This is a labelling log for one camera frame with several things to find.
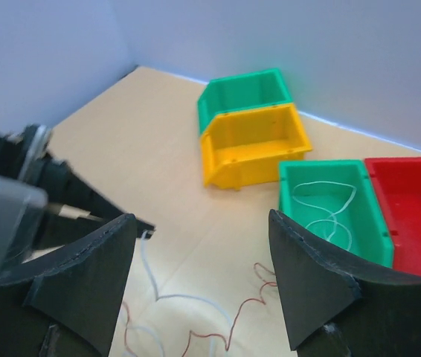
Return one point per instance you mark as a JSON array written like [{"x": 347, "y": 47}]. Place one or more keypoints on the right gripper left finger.
[{"x": 67, "y": 302}]

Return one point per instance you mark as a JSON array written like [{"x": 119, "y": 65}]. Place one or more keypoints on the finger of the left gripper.
[{"x": 61, "y": 230}]

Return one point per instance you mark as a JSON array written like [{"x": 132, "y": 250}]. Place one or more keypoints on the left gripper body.
[{"x": 26, "y": 158}]

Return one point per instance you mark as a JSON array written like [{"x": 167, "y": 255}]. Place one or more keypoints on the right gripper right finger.
[{"x": 335, "y": 303}]

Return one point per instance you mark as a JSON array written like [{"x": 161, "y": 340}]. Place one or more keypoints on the near green bin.
[{"x": 335, "y": 201}]

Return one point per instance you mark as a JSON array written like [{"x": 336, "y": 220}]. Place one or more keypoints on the green bin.
[
  {"x": 335, "y": 201},
  {"x": 241, "y": 92}
]

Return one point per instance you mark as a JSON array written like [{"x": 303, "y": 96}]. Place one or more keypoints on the red bin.
[{"x": 397, "y": 184}]

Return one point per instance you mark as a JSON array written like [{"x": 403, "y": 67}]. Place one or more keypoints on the yellow bin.
[{"x": 244, "y": 148}]

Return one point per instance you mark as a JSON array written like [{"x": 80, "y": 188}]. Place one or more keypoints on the far green bin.
[{"x": 241, "y": 92}]

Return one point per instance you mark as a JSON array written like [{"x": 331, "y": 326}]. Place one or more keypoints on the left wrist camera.
[{"x": 21, "y": 210}]

